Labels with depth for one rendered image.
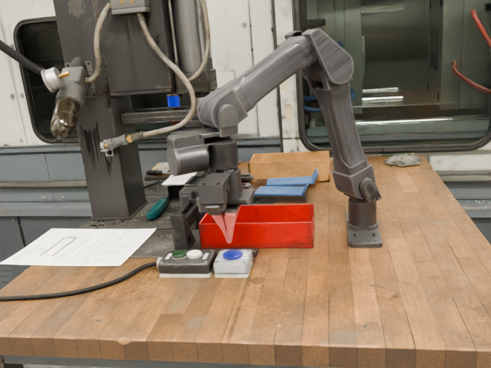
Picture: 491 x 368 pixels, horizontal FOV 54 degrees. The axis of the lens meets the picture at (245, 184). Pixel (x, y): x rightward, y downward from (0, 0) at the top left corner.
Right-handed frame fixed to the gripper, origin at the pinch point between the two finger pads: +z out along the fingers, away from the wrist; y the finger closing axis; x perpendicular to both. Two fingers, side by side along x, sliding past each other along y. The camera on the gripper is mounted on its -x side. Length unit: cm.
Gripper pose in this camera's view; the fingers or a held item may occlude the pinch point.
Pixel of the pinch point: (229, 238)
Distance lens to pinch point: 96.1
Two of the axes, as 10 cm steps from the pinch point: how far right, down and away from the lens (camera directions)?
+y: 9.8, -0.2, -1.8
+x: 1.7, -2.9, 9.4
